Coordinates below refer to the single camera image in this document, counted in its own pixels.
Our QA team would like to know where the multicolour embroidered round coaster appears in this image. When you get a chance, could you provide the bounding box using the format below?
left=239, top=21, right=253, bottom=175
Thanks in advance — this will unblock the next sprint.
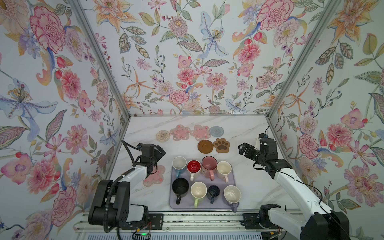
left=156, top=130, right=171, bottom=143

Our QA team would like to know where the pink flower coaster front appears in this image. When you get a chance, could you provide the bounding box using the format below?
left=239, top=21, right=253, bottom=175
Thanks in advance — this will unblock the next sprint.
left=143, top=165, right=166, bottom=187

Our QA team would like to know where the pink flower coaster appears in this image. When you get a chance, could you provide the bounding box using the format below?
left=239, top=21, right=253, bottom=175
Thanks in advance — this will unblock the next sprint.
left=191, top=125, right=211, bottom=141
left=143, top=165, right=166, bottom=187
left=170, top=125, right=191, bottom=141

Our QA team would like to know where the brown paw cork coaster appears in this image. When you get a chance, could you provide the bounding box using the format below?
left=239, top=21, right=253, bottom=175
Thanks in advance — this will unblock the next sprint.
left=213, top=138, right=231, bottom=153

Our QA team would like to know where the grey blue woven coaster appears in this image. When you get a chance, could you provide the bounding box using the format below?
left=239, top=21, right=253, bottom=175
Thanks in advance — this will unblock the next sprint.
left=210, top=126, right=225, bottom=138

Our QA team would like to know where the black mug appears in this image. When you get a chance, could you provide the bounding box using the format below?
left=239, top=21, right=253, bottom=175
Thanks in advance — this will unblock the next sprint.
left=172, top=178, right=190, bottom=205

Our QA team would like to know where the brown round wooden coaster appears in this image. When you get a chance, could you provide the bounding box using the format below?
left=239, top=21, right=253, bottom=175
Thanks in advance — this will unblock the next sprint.
left=198, top=140, right=214, bottom=154

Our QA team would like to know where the cream mug purple handle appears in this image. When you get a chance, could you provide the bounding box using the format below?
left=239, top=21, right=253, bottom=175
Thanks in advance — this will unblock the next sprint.
left=223, top=185, right=242, bottom=213

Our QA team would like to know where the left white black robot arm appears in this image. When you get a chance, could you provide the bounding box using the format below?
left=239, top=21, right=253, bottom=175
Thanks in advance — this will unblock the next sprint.
left=88, top=141, right=166, bottom=233

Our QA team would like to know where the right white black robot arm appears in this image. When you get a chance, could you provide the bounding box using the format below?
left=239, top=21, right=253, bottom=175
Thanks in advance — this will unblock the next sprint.
left=238, top=134, right=350, bottom=240

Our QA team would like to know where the blue mug white inside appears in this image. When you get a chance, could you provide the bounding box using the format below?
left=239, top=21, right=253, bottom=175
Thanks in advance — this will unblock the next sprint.
left=172, top=156, right=187, bottom=178

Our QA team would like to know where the pink tall mug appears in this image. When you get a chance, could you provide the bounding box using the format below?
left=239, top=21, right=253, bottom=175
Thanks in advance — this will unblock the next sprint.
left=201, top=156, right=218, bottom=181

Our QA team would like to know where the red inside white mug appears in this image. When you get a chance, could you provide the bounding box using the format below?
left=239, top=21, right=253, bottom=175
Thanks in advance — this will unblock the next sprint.
left=187, top=160, right=202, bottom=182

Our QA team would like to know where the small dark blue mug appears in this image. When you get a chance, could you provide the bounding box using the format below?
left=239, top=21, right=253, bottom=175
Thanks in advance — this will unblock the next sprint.
left=207, top=185, right=221, bottom=205

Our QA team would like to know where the lavender serving tray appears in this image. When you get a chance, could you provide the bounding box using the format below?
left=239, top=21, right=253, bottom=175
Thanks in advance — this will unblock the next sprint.
left=170, top=168, right=242, bottom=211

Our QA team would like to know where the cream mug pink handle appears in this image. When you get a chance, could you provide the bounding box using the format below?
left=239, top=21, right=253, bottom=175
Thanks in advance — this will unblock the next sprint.
left=217, top=161, right=232, bottom=183

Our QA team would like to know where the cream mug green handle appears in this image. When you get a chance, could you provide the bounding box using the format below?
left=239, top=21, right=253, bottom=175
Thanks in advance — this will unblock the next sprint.
left=191, top=182, right=208, bottom=208

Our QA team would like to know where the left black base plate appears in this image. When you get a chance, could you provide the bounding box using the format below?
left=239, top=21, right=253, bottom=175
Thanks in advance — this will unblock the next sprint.
left=122, top=214, right=164, bottom=231

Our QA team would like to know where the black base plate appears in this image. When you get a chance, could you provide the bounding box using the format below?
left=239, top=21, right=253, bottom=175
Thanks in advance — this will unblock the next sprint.
left=122, top=214, right=164, bottom=231
left=241, top=213, right=280, bottom=231

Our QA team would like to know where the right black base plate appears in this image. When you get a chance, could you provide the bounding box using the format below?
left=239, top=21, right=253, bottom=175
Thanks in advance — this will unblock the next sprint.
left=241, top=213, right=280, bottom=231

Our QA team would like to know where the aluminium mounting rail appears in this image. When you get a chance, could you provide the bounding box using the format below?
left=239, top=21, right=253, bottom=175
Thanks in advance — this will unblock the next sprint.
left=73, top=211, right=331, bottom=233

